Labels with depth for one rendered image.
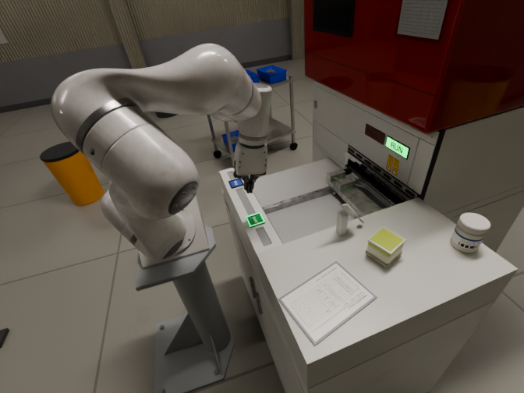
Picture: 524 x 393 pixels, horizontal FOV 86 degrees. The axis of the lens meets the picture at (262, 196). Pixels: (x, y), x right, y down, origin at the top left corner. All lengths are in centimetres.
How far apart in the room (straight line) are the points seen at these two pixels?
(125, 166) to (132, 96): 11
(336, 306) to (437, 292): 26
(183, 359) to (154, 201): 154
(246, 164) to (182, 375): 131
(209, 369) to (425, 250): 129
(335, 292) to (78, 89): 70
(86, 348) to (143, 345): 36
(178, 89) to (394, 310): 69
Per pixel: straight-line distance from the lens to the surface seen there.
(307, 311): 78
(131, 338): 208
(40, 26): 754
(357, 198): 124
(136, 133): 40
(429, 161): 108
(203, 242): 114
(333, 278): 84
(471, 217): 98
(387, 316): 80
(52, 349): 233
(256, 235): 96
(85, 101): 43
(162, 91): 42
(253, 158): 84
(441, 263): 95
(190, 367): 184
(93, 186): 335
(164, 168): 38
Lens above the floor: 164
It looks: 37 degrees down
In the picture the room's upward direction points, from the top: 8 degrees counter-clockwise
